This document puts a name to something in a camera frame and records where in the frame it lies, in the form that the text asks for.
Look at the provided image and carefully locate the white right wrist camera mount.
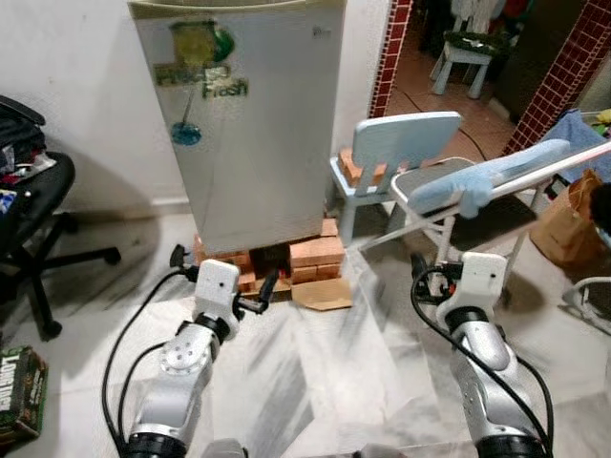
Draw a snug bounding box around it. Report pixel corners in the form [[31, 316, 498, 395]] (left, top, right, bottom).
[[458, 253, 507, 306]]

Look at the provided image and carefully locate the blue fabric garment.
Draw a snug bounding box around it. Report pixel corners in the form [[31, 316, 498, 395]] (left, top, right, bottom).
[[552, 108, 611, 182]]

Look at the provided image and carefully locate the light blue plastic chair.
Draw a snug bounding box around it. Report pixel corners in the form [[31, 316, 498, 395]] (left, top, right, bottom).
[[329, 112, 464, 244]]

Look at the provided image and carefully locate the brown paper bag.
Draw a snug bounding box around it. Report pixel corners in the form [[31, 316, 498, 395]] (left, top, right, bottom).
[[530, 170, 604, 268]]

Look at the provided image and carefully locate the light blue cloth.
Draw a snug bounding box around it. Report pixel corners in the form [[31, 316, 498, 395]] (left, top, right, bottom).
[[411, 140, 572, 219]]

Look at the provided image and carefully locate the white metal ironing board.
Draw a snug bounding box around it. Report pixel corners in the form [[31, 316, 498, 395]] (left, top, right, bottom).
[[387, 141, 611, 292]]

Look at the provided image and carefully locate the silver left robot leg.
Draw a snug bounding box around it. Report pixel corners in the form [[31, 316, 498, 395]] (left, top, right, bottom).
[[200, 439, 249, 458]]

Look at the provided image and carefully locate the green seat cushion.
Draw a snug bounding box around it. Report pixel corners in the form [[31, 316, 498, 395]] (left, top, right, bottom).
[[447, 31, 507, 56]]

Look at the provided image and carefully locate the dark wooden door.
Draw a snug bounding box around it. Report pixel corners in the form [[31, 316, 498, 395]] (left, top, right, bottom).
[[492, 0, 574, 120]]

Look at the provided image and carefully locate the large orange brick pile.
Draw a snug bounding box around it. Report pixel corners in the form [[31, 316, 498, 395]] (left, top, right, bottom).
[[194, 218, 347, 302]]

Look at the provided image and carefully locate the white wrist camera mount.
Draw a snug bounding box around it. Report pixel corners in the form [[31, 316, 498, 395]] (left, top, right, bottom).
[[458, 253, 507, 306], [194, 260, 240, 321]]

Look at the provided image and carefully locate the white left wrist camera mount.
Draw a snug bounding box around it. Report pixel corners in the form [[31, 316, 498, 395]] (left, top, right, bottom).
[[194, 260, 240, 321]]

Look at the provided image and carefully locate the brown cardboard piece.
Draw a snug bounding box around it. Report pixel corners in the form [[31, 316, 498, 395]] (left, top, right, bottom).
[[291, 277, 354, 312]]

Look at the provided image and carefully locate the silver fridge with green sticker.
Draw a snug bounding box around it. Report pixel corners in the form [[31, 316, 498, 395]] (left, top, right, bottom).
[[129, 0, 347, 257]]

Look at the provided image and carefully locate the green printed box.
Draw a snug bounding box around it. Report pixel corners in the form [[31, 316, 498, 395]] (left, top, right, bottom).
[[0, 345, 49, 449]]

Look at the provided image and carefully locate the black office chair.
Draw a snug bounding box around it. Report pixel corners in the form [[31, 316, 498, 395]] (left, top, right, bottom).
[[0, 95, 123, 340]]

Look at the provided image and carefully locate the small orange brick stack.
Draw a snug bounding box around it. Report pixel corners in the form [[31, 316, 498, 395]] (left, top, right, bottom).
[[339, 150, 388, 187]]

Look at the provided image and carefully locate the short black left arm cable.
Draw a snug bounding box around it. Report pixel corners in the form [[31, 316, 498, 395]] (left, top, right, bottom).
[[119, 342, 165, 449]]

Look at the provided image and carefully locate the black rounded object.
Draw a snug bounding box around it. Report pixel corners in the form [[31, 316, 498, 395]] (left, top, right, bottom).
[[587, 181, 611, 251]]

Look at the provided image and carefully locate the small white stool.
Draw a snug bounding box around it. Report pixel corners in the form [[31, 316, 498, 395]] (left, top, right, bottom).
[[430, 31, 507, 98]]

